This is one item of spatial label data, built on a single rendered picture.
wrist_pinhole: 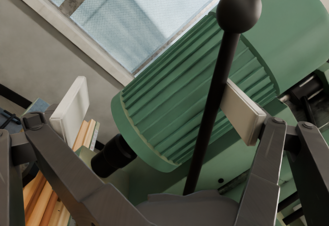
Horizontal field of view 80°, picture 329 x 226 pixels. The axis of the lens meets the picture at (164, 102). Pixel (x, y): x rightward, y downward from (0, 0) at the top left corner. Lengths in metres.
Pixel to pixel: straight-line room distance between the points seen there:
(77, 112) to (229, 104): 0.13
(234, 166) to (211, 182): 0.05
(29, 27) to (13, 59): 0.29
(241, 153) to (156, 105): 0.18
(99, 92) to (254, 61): 1.71
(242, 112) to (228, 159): 0.22
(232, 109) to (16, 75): 1.89
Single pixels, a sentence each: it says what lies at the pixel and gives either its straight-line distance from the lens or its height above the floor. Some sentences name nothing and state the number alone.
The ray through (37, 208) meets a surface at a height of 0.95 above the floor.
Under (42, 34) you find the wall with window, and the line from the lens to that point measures 1.79.
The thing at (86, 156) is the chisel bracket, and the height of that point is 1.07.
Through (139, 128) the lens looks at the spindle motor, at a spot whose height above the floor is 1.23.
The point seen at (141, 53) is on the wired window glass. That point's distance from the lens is 1.83.
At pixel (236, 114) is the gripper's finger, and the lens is 0.18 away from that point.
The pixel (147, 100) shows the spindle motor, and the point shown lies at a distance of 0.29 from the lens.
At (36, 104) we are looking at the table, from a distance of 0.74.
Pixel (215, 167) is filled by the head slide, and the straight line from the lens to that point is 0.38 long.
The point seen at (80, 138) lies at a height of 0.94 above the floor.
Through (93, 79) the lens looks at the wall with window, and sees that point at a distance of 1.85.
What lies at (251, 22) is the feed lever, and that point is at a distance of 0.18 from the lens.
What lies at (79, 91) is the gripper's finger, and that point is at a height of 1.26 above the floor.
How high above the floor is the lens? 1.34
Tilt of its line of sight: 13 degrees down
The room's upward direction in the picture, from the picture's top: 51 degrees clockwise
